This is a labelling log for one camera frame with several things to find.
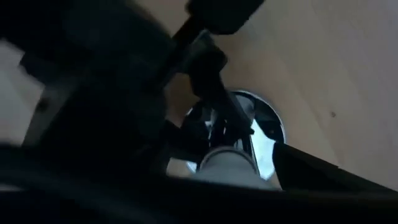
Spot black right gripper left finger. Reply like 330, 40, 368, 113
0, 145, 203, 194

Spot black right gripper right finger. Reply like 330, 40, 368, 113
272, 142, 398, 203

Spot chrome lamp base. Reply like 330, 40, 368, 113
185, 89, 286, 182

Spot white lightbulb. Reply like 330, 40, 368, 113
192, 146, 276, 191

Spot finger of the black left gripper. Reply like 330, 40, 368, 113
186, 34, 254, 141
164, 121, 212, 162

